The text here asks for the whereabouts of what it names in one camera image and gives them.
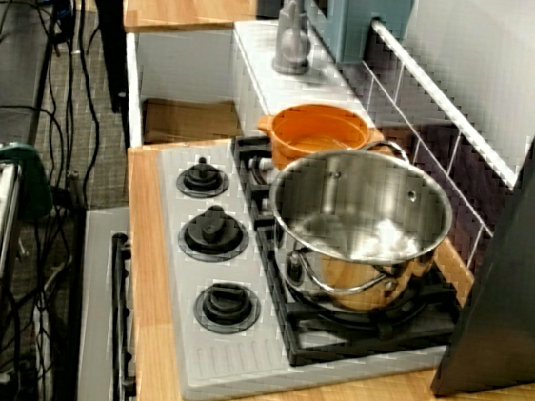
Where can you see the black burner grate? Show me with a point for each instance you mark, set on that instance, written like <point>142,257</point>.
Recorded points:
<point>246,150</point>
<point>329,346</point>

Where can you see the grey toy stove plate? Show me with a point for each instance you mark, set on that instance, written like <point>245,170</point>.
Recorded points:
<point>230,369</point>

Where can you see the green clamp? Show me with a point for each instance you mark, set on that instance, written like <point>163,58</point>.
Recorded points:
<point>31,175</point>

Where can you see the teal toy microwave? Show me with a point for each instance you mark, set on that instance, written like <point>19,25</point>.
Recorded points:
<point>363,14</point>

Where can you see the white toy sink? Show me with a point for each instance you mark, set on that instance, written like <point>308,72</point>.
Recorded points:
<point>258,65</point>

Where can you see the black upright post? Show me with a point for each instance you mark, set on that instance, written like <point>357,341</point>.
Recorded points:
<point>110,35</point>

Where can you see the brown cardboard sink bottom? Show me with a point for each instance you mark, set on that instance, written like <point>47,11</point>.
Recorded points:
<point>189,123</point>

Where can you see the dark tiled backsplash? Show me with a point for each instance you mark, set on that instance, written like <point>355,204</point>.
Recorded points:
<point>470,183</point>

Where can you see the dark slanted side panel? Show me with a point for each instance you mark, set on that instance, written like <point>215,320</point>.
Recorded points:
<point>522,237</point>

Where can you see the white backsplash rail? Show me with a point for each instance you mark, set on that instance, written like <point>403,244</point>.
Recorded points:
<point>432,91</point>

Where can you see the white oven door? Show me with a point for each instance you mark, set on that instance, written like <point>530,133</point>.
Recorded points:
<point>93,311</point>

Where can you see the black stove knob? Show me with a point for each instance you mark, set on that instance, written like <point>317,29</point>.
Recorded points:
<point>203,177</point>
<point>213,233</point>
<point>227,306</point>

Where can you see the stainless steel pot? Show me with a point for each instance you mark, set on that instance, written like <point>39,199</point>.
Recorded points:
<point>357,210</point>

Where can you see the grey toy faucet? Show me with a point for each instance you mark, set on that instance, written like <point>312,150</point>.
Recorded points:
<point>291,40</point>

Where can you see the orange plastic pot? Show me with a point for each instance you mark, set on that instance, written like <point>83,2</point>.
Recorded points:
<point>303,135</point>

